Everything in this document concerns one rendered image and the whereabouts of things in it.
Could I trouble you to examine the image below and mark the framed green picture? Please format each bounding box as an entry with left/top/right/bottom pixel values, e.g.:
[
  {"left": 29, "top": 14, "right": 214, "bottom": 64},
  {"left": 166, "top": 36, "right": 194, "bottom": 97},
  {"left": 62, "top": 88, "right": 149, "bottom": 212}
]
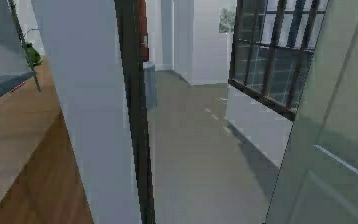
[{"left": 218, "top": 7, "right": 237, "bottom": 34}]

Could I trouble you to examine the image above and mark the dark framed window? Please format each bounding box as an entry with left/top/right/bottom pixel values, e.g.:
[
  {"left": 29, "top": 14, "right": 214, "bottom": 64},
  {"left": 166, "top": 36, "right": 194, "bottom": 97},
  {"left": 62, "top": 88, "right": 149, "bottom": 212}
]
[{"left": 228, "top": 0, "right": 331, "bottom": 122}]

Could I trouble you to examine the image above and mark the green houseplant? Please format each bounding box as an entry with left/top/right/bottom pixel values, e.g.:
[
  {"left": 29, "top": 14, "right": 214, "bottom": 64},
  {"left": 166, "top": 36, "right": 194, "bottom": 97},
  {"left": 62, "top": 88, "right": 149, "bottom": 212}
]
[{"left": 22, "top": 28, "right": 44, "bottom": 68}]

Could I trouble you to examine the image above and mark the pale green room door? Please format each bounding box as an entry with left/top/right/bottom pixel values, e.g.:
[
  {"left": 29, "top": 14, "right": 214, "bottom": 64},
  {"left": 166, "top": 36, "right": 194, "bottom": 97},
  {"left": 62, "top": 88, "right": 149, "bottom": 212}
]
[{"left": 263, "top": 0, "right": 358, "bottom": 224}]

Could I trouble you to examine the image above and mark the red wall cabinet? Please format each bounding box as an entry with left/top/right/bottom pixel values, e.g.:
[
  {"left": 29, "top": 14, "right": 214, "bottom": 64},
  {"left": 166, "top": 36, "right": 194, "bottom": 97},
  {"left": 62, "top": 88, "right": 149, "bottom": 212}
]
[{"left": 138, "top": 0, "right": 150, "bottom": 62}]

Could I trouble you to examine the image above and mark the grey cylindrical trash can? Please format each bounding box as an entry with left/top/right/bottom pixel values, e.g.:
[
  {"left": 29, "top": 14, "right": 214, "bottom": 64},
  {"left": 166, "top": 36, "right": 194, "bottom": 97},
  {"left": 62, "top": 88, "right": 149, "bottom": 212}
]
[{"left": 142, "top": 61, "right": 158, "bottom": 111}]

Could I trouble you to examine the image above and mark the grey metal shelf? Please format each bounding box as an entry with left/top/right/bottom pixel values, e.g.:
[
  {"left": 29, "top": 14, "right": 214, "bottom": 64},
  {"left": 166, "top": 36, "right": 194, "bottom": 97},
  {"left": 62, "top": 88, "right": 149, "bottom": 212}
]
[{"left": 0, "top": 0, "right": 42, "bottom": 106}]

